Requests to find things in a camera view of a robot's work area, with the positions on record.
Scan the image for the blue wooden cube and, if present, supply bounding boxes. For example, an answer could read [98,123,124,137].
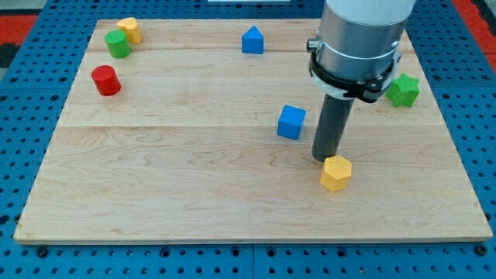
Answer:
[277,105,306,140]

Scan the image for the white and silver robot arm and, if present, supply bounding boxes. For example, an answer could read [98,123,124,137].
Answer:
[307,0,415,103]

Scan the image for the light wooden board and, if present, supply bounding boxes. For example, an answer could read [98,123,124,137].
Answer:
[13,19,492,245]

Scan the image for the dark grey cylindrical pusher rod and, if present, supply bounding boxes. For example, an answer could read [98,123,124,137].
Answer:
[312,95,354,162]

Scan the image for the yellow hexagonal wooden block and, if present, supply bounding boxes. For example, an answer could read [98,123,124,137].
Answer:
[320,155,352,191]

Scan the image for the blue house-shaped wooden block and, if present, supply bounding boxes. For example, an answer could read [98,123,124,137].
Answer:
[241,26,264,54]

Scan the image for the red wooden cylinder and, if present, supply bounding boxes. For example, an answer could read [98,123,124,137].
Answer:
[91,65,121,96]

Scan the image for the green star wooden block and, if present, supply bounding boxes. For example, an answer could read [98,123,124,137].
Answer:
[385,74,420,107]

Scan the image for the green wooden cylinder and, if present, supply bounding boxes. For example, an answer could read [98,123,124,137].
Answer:
[105,29,131,58]

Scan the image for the yellow heart-shaped wooden block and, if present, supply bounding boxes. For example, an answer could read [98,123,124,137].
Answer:
[116,17,143,45]

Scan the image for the blue perforated metal base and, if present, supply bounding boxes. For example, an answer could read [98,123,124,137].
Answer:
[1,1,495,278]

